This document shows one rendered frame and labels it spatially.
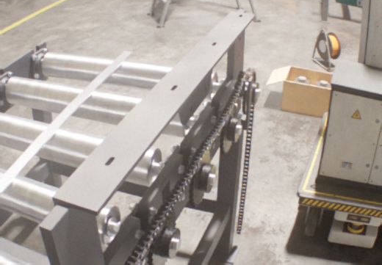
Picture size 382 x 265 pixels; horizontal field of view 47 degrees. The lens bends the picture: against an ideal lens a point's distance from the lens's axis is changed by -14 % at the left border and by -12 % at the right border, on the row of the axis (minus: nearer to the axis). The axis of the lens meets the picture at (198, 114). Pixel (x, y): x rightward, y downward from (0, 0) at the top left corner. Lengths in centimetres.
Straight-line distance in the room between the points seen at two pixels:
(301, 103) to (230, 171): 171
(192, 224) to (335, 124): 90
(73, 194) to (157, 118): 30
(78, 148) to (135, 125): 50
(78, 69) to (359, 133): 126
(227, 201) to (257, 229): 46
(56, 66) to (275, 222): 136
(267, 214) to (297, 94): 126
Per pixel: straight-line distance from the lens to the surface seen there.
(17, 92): 194
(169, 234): 113
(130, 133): 96
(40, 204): 125
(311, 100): 364
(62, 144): 149
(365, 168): 229
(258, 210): 267
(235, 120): 160
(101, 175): 85
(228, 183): 207
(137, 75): 196
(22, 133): 159
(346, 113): 217
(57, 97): 181
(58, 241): 78
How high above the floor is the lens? 164
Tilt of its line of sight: 27 degrees down
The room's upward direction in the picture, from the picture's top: 1 degrees clockwise
